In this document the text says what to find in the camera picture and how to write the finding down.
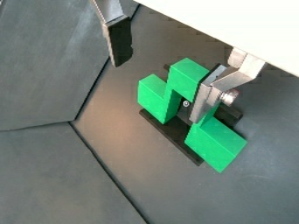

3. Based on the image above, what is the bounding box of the green U-shaped block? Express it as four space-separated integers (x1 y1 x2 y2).
136 57 248 174

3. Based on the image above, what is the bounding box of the black channel fixture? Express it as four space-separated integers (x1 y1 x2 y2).
137 64 244 167

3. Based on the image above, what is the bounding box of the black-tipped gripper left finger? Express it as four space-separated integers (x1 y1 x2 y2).
89 0 133 67

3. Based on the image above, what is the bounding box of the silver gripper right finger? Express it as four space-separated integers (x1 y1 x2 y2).
189 48 265 123

